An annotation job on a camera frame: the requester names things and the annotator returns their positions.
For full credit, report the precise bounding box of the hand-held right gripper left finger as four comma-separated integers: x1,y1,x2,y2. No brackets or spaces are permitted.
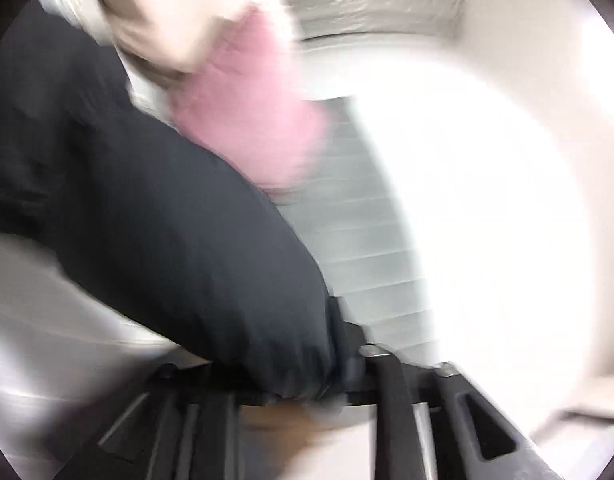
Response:
52,365,240,480

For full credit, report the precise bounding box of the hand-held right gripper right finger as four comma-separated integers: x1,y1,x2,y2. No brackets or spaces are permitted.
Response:
337,324,563,480

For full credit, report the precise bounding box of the black puffer jacket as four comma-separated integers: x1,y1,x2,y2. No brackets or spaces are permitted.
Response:
0,0,360,403

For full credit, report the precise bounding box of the pink fleece cloth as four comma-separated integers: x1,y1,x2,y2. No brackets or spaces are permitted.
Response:
166,4,329,197

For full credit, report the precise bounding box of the beige pillow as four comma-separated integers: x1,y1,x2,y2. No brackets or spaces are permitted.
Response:
82,0,299,77

